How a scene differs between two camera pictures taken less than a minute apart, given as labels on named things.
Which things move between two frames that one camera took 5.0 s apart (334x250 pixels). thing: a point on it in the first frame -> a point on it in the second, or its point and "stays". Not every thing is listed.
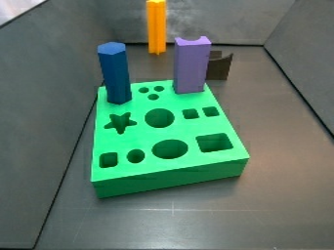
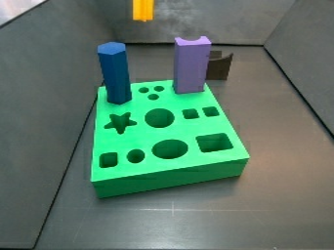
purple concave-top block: x=191 y=66 stays
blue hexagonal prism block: x=114 y=72 stays
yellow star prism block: x=156 y=25 -> x=141 y=10
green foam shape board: x=163 y=141 stays
